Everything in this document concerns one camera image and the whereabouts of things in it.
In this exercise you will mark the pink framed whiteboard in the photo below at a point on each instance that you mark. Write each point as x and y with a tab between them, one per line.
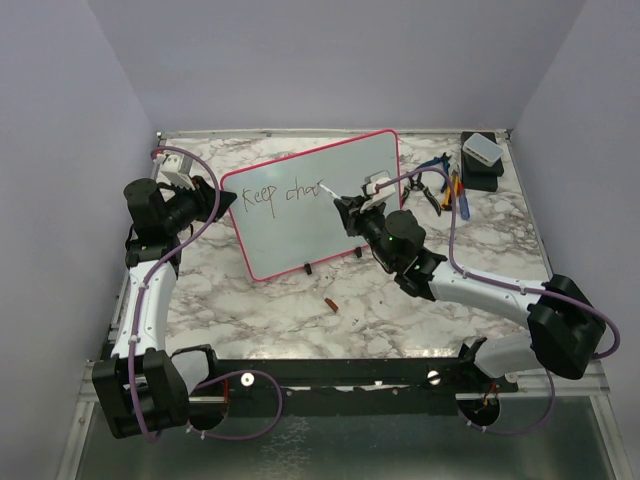
283	216

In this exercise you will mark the blue handled pliers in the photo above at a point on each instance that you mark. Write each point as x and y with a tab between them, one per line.
443	162

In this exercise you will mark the white rectangular box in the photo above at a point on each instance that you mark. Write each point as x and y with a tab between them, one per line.
483	149

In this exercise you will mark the black handled pliers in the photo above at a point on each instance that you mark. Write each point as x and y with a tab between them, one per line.
409	188

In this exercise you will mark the yellow black utility knife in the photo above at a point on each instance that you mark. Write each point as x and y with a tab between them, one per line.
452	191

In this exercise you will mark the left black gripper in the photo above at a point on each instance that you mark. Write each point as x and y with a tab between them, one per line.
204	198

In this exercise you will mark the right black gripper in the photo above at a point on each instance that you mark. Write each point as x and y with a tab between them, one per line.
351	222

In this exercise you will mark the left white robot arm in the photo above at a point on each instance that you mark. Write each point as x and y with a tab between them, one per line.
141	388

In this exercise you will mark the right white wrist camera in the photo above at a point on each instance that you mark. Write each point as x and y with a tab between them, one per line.
376	190

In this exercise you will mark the blue screwdriver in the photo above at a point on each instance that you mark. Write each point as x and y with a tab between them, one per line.
463	203

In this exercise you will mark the red marker cap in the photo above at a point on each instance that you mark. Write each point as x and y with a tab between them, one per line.
331	304

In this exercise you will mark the white marker pen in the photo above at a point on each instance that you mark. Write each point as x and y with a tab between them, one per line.
330	192

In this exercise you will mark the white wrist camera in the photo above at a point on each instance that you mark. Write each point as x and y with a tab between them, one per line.
176	168
376	190

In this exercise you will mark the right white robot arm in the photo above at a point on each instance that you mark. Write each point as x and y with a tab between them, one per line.
561	329

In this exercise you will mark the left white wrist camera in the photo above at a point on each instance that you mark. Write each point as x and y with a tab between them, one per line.
176	168

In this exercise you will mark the black rectangular box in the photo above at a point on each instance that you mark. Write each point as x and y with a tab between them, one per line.
478	176

